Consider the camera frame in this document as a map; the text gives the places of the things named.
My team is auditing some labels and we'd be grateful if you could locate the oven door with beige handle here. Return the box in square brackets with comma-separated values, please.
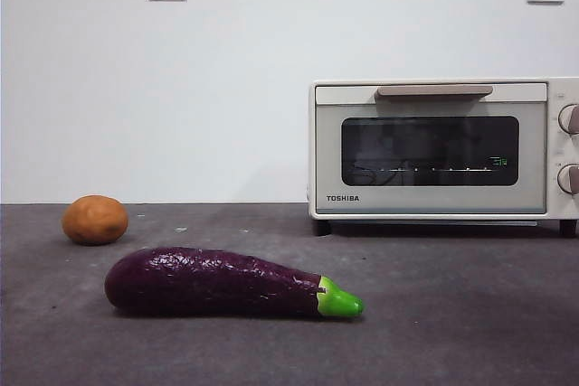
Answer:
[315, 82, 548, 216]

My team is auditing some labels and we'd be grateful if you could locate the purple eggplant with green stem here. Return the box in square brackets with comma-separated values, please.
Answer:
[104, 246, 365, 320]

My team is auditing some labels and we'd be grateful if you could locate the cream Toshiba toaster oven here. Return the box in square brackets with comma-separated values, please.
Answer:
[308, 77, 579, 239]

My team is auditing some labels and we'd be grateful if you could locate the brown potato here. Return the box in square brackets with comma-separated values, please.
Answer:
[61, 194, 129, 247]

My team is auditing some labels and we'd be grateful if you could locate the round beige oven knob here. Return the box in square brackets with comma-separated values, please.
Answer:
[559, 104, 579, 137]
[556, 164, 579, 195]

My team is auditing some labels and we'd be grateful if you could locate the metal wire oven rack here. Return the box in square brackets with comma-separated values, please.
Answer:
[352, 164, 497, 175]

